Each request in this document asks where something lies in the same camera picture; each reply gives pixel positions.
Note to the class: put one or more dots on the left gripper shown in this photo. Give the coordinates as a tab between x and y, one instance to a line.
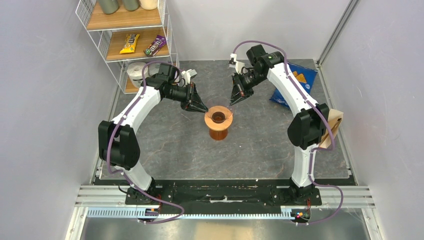
192	97

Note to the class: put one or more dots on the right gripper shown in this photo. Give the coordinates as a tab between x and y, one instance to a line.
239	90

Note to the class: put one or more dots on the amber glass carafe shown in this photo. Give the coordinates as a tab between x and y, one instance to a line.
218	135

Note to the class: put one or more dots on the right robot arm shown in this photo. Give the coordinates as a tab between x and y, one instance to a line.
310	118

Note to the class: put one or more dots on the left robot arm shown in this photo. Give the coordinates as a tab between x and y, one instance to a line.
117	142

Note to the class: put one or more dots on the wooden filter holder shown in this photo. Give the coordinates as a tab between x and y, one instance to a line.
334	120

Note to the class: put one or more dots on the grey paper roll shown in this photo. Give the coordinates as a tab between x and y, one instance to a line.
153	69

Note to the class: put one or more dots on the purple candy bar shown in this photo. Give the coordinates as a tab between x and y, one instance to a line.
155	46

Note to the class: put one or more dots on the white paper roll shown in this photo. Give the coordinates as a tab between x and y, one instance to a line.
136	71

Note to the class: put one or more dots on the blue Doritos chip bag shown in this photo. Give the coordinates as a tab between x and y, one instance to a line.
305	76

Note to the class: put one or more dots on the yellow M&M's bag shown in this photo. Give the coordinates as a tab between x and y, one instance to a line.
130	43

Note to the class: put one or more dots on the cream jar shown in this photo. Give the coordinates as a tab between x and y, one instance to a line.
148	4

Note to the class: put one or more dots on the green jar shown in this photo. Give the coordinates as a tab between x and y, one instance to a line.
131	5
108	6

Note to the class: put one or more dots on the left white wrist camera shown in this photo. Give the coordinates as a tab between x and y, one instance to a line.
187	76

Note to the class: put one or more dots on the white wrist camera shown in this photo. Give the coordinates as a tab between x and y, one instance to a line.
187	76
234	63

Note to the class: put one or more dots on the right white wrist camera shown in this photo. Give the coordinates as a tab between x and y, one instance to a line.
234	63

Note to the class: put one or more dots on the white wire shelf rack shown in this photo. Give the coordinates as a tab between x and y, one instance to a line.
122	36

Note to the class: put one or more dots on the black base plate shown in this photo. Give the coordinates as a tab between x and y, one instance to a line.
225	196

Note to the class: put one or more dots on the aluminium rail frame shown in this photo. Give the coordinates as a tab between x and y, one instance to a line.
347	212

